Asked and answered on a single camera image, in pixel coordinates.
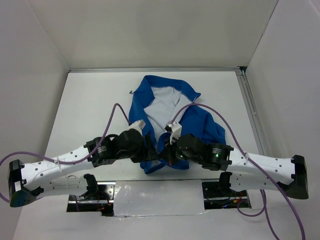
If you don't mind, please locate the blue jacket with white lining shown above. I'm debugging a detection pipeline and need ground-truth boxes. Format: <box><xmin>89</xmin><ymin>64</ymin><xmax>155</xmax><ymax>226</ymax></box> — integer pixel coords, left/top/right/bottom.
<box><xmin>128</xmin><ymin>74</ymin><xmax>226</xmax><ymax>175</ymax></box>

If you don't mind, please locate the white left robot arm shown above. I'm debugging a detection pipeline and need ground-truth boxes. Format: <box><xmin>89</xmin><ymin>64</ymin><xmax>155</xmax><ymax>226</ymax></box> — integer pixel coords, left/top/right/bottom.
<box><xmin>8</xmin><ymin>129</ymin><xmax>158</xmax><ymax>208</ymax></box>

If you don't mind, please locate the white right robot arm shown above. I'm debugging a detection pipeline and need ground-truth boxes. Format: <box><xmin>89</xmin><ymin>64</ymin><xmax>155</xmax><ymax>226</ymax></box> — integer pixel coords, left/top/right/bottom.
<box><xmin>169</xmin><ymin>134</ymin><xmax>309</xmax><ymax>200</ymax></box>

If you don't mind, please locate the white taped cover panel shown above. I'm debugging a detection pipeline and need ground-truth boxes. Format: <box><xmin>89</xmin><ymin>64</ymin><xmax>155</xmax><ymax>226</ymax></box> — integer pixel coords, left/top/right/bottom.
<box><xmin>113</xmin><ymin>180</ymin><xmax>206</xmax><ymax>217</ymax></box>

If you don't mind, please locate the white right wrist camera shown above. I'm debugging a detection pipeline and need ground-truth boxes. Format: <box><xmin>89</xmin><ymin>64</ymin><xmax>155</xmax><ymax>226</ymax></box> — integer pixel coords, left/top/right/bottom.
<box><xmin>165</xmin><ymin>121</ymin><xmax>182</xmax><ymax>145</ymax></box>

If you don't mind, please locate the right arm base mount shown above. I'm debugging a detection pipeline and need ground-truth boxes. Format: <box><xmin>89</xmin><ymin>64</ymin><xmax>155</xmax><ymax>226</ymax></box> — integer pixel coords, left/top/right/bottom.
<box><xmin>202</xmin><ymin>181</ymin><xmax>251</xmax><ymax>210</ymax></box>

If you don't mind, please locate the aluminium right side rail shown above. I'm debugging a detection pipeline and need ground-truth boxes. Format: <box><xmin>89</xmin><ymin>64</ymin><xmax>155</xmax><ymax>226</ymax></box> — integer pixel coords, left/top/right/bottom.
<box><xmin>236</xmin><ymin>66</ymin><xmax>269</xmax><ymax>155</ymax></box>

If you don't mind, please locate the aluminium table edge rail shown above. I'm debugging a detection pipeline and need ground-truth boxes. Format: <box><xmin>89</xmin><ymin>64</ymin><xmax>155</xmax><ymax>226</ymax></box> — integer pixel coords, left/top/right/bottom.
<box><xmin>69</xmin><ymin>66</ymin><xmax>248</xmax><ymax>73</ymax></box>

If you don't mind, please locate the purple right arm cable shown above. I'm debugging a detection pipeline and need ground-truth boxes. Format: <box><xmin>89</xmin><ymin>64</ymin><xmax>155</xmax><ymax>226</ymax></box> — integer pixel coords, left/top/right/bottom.
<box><xmin>170</xmin><ymin>103</ymin><xmax>307</xmax><ymax>240</ymax></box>

